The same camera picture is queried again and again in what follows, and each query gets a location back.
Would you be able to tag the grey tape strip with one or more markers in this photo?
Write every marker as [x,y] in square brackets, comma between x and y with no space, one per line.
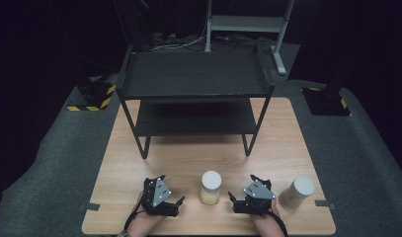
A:
[325,204]
[90,206]

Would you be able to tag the white-lidded jar of yellowish powder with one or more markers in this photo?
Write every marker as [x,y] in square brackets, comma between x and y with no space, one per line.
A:
[211,184]

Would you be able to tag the grey metal stand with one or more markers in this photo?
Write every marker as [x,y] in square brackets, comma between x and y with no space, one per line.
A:
[248,23]

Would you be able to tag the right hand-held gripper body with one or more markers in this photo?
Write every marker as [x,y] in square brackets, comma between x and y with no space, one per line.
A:
[256,194]

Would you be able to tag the person's left hand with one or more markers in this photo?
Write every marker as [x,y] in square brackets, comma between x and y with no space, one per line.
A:
[144,225]

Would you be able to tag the black base with yellow stripes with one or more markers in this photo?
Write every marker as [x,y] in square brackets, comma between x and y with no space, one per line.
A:
[93,94]
[325,103]

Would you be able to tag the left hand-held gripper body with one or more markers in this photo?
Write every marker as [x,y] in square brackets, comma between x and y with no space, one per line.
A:
[160,194]

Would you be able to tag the black two-tier shelf rack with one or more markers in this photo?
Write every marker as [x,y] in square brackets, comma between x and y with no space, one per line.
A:
[195,72]

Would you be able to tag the white-lidded jar of beige powder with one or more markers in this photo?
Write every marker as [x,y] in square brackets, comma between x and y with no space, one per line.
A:
[295,192]

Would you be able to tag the person's right hand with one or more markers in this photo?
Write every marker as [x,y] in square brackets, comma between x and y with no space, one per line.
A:
[267,227]

